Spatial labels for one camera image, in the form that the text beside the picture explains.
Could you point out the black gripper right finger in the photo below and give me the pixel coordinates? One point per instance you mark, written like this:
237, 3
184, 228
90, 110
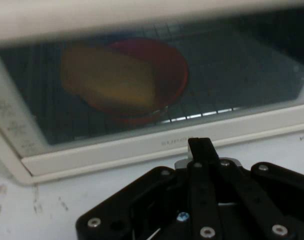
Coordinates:
267, 195

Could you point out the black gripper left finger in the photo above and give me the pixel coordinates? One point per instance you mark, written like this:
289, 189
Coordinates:
152, 200

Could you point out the white toaster oven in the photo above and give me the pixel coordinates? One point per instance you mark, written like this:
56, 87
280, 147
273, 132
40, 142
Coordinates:
97, 160

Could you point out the yellow bread loaf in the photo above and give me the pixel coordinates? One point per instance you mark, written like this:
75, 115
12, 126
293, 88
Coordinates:
107, 77

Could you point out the red round bowl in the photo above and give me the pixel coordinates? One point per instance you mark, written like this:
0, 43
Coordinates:
169, 70

